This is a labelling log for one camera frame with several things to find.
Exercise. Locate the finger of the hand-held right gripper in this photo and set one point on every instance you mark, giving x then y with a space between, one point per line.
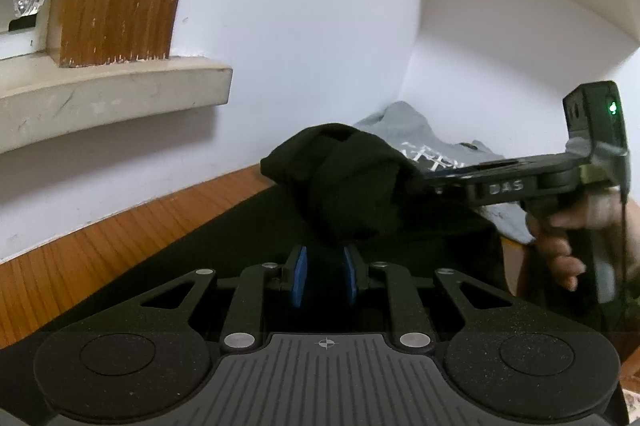
445 186

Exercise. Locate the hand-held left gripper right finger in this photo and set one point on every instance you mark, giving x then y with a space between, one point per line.
351 278

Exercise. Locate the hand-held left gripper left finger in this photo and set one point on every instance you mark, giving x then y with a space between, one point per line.
299 278

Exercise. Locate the black garment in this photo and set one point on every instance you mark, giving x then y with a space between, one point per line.
350 186

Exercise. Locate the person's right hand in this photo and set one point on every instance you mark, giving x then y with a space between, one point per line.
560 246

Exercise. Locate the grey printed t-shirt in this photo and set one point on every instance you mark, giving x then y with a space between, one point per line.
400 126

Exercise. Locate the cream window sill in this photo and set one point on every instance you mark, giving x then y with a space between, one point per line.
100 96

